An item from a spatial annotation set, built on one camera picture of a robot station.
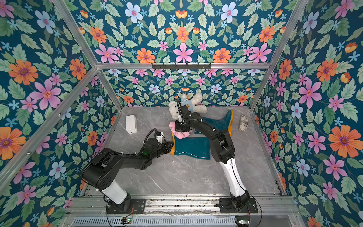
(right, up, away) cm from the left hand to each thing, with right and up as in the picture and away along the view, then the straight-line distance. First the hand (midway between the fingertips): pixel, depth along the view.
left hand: (174, 146), depth 92 cm
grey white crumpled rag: (+51, +15, +13) cm, 55 cm away
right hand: (+3, +13, +6) cm, 14 cm away
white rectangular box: (-35, +14, +13) cm, 40 cm away
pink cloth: (+4, +7, 0) cm, 8 cm away
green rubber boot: (+16, -1, 0) cm, 16 cm away
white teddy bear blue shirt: (+13, +31, +22) cm, 40 cm away
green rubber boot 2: (+37, +15, +13) cm, 41 cm away
